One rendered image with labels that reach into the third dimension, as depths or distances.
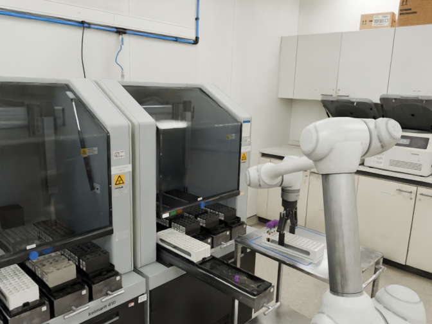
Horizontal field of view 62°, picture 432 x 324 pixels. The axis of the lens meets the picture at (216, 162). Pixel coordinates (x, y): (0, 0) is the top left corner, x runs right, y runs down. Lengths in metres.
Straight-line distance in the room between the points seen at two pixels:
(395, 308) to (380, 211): 2.42
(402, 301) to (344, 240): 0.27
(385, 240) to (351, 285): 2.56
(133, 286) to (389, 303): 1.03
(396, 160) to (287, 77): 1.57
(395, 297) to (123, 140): 1.17
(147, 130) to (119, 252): 0.56
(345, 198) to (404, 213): 2.48
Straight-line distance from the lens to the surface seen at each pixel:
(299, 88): 4.25
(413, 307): 1.34
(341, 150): 1.14
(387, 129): 1.23
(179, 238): 1.82
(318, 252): 1.77
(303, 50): 4.27
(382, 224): 3.71
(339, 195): 1.16
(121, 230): 1.68
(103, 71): 2.80
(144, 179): 1.68
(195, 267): 1.67
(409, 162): 3.55
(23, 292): 1.51
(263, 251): 1.82
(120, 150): 1.58
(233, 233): 2.11
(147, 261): 1.84
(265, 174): 1.59
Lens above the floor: 1.60
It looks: 12 degrees down
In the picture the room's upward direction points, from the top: 2 degrees clockwise
